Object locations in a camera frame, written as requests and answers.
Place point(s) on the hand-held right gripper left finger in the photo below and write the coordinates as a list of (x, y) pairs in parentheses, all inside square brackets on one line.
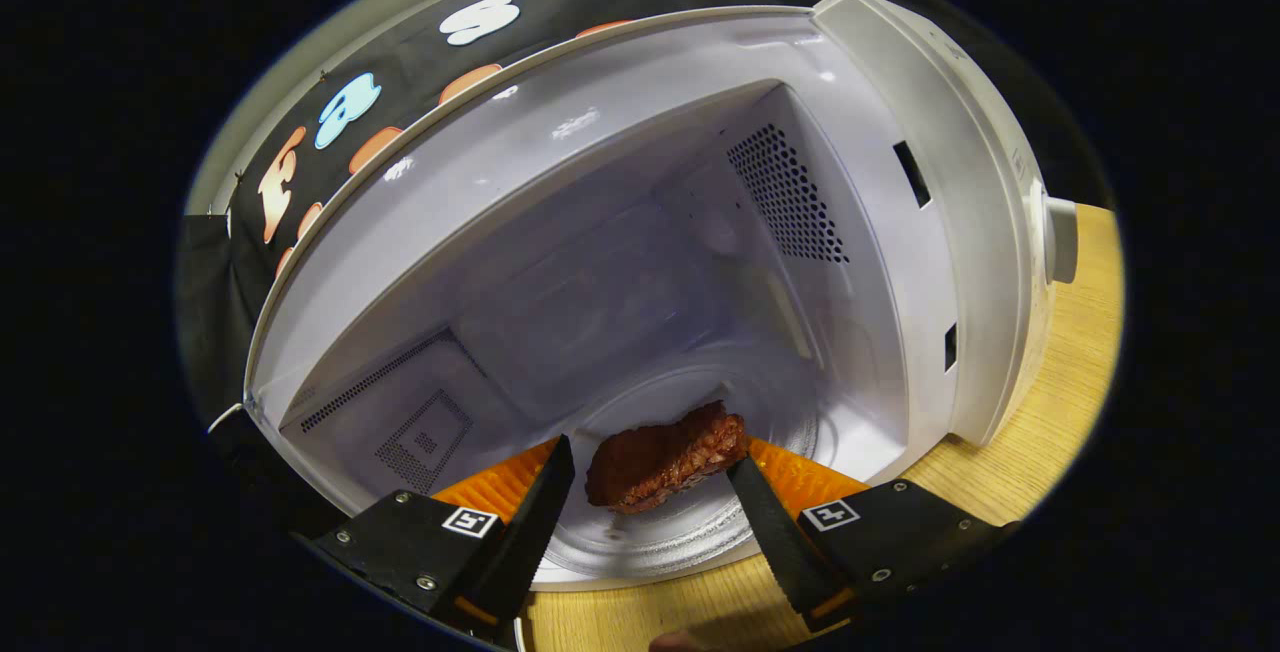
[(535, 532)]

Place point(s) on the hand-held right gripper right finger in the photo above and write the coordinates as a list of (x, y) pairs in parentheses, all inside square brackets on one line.
[(775, 532)]

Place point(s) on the brown meat piece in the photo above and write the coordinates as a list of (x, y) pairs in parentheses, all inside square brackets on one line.
[(660, 462)]

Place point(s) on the white microwave oven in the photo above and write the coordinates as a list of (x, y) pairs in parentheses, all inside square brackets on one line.
[(600, 262)]

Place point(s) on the glass microwave turntable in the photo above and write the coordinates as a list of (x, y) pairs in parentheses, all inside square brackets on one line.
[(660, 542)]

